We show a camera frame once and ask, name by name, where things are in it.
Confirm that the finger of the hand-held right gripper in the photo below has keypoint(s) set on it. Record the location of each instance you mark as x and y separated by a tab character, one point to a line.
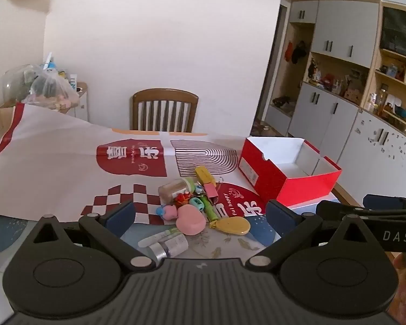
331	208
392	202

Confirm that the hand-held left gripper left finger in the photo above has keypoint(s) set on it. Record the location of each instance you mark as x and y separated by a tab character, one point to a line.
121	215

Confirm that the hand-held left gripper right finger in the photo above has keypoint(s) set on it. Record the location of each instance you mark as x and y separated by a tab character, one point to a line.
280	218

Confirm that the red cardboard box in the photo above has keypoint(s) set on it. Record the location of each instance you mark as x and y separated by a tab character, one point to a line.
274	182

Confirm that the white green tube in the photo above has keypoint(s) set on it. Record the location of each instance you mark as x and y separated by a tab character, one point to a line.
155	238

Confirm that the pink toy with blue cap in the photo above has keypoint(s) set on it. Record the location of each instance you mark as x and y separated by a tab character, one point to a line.
169	212

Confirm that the yellow oval tag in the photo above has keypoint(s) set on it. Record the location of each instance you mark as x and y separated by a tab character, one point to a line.
231	225

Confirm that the toothpick jar with green lid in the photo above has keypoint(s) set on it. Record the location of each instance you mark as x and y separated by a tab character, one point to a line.
172	189

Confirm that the small bottle with silver cap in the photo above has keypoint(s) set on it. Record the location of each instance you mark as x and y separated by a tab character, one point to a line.
174	245

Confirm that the pink round case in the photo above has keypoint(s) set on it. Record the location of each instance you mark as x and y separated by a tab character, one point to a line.
189	221

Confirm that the green marker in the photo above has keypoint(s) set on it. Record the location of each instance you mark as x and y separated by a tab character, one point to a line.
210	211

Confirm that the pink binder clip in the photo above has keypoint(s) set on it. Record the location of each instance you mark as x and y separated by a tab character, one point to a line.
210	190

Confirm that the yellow rectangular box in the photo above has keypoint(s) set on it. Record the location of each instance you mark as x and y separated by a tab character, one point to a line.
203	174

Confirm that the person's right hand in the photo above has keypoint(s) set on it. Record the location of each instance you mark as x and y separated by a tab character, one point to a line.
401	287

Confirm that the red white printed tablecloth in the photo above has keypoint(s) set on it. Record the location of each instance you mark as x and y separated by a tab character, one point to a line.
54	162

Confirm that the slippers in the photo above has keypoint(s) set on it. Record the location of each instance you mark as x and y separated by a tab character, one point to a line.
267	128

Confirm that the wooden chair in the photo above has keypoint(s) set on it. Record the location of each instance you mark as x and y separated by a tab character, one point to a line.
164	108

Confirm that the row of shelf ornaments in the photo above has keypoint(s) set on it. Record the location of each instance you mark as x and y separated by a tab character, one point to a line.
328	79

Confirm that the clear plastic bag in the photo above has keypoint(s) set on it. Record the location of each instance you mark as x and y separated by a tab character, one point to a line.
50	88

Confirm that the brown cardboard box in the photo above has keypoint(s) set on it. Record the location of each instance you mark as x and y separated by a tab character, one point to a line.
3	122

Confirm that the black hanging bag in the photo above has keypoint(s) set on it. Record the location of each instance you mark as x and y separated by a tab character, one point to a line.
299	52

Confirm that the orange hanging bag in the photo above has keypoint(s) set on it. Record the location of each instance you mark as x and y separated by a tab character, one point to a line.
289	51

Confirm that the white wall cabinet unit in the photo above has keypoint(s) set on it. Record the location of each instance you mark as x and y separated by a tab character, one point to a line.
345	23

